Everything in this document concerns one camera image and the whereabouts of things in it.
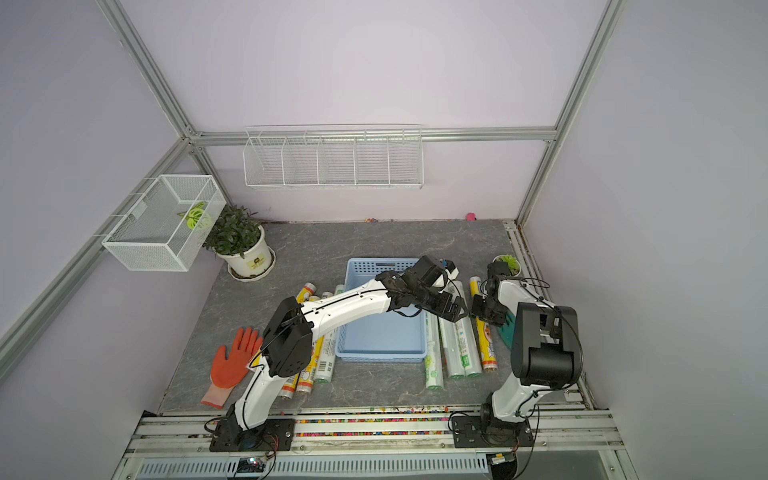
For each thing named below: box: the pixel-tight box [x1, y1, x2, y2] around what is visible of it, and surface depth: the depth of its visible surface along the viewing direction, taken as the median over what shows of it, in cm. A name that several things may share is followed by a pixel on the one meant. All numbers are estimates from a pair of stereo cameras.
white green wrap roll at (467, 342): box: [454, 280, 483, 378], surface depth 85 cm
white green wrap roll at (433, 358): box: [425, 312, 444, 390], surface depth 83 cm
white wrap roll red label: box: [439, 316, 465, 378], surface depth 85 cm
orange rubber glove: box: [200, 327, 263, 410], surface depth 85 cm
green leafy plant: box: [203, 205, 261, 259], surface depth 95 cm
